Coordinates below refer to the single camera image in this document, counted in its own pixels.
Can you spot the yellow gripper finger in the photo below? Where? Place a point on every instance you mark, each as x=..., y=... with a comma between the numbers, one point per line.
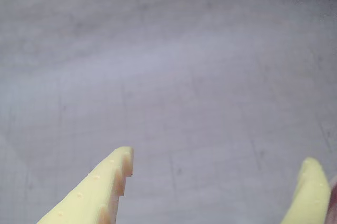
x=312, y=197
x=94, y=197

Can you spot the brown grid paper mat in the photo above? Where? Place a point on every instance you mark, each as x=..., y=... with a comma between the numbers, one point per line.
x=168, y=76

